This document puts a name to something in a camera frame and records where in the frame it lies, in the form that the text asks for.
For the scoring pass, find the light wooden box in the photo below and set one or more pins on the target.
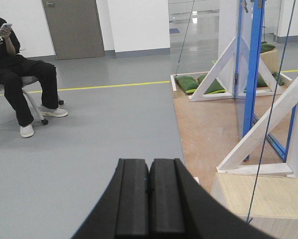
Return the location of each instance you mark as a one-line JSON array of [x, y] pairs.
[[271, 203]]

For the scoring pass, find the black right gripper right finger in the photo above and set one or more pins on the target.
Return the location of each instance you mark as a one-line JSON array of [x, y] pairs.
[[181, 209]]

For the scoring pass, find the blue framed door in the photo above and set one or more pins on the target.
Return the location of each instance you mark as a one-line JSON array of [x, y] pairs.
[[259, 21]]

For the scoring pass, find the white smartphone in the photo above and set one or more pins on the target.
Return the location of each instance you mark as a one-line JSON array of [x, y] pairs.
[[4, 27]]

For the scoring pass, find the white wooden door support frame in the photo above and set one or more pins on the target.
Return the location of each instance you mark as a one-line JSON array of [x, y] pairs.
[[268, 65]]

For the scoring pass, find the green sandbag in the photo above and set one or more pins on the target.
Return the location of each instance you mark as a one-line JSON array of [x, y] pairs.
[[214, 88], [187, 83]]

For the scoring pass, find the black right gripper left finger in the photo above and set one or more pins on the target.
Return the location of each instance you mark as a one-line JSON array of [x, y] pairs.
[[122, 210]]

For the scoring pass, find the plywood base platform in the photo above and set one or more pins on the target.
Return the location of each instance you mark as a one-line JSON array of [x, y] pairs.
[[208, 132]]

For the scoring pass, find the white wooden near brace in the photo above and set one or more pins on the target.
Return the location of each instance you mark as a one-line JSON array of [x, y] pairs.
[[265, 124]]

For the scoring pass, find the green sandbag left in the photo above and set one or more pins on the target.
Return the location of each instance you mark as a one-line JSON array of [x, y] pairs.
[[187, 83]]

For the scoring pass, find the seated person in black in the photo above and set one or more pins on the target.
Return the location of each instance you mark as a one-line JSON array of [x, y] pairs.
[[13, 67]]

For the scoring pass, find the green sandbag right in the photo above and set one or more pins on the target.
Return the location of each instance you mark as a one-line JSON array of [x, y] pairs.
[[214, 88]]

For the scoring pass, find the grey wheeled chair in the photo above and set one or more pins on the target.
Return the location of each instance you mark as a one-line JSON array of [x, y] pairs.
[[28, 80]]

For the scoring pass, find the grey-brown room door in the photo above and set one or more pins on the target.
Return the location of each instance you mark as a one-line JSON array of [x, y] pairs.
[[74, 27]]

